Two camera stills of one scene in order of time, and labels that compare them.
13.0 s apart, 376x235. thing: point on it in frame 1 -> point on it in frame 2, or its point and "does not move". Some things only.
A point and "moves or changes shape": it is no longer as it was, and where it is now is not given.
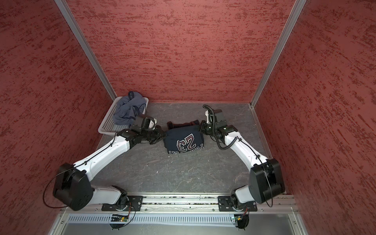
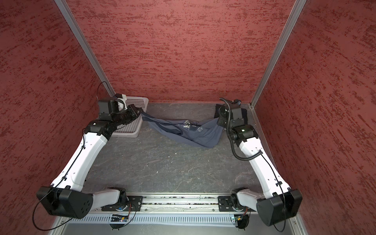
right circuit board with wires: [243, 220] does not move
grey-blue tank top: [128, 106] moves or changes shape
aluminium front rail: [280, 203] does not move
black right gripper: [202, 129] -> [220, 121]
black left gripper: [160, 135] -> [132, 108]
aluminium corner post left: [76, 29] does not move
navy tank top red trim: [180, 138] -> [244, 113]
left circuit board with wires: [117, 218] does not move
